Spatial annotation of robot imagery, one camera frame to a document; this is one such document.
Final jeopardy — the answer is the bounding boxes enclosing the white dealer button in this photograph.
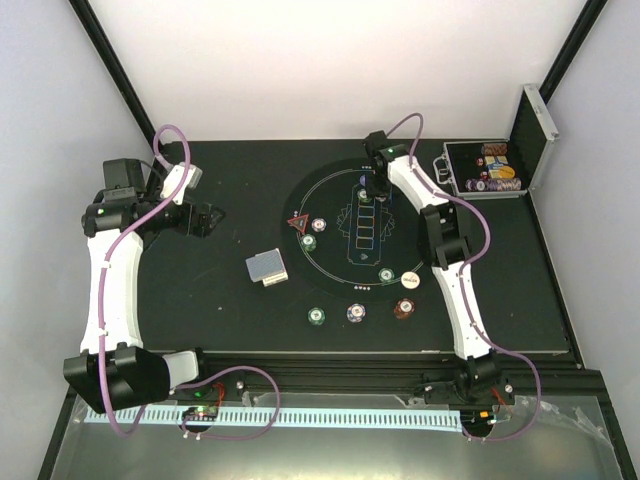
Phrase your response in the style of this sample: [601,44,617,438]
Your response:
[400,271,421,290]

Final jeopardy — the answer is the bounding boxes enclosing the red poker chip stack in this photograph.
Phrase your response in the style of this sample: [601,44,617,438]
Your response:
[394,298,415,320]

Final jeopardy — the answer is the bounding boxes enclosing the blue poker chip stack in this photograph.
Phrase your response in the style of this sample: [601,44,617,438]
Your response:
[346,303,366,323]

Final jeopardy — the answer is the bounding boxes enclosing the green poker chip stack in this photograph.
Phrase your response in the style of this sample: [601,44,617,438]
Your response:
[307,307,326,326]

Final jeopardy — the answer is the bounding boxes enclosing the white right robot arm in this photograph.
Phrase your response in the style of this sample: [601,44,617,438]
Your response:
[363,131,500,403]

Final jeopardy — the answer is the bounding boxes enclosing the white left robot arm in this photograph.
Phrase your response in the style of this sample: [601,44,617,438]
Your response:
[63,201,225,414]

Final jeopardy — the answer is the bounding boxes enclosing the round black poker mat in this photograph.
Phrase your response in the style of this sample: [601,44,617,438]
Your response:
[281,159,439,302]

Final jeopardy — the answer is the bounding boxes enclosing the black left motor block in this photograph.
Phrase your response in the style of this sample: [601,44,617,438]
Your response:
[102,158,146,194]

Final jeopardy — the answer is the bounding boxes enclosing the red triangle marker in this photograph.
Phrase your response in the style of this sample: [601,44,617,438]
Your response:
[287,214,309,236]

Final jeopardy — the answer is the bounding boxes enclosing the purple chips row in case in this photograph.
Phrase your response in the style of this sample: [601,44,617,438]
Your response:
[465,178,522,192]

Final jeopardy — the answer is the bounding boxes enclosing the aluminium poker case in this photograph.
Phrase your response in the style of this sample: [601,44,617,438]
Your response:
[433,84,560,201]

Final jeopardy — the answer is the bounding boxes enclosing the brown chips row in case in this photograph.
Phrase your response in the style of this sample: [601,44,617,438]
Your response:
[481,142,508,156]

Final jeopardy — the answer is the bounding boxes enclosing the card boxes in case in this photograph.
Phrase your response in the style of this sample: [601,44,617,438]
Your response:
[484,155,516,179]

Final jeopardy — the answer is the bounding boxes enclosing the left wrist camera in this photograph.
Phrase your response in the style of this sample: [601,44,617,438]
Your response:
[160,162,202,205]

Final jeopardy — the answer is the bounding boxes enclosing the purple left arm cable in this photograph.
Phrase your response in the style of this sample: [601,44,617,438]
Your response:
[98,123,280,442]

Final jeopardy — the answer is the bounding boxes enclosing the white slotted cable duct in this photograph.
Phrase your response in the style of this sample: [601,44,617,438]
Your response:
[84,403,464,432]

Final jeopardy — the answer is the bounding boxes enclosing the black aluminium rail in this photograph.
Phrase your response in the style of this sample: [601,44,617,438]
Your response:
[194,349,606,406]

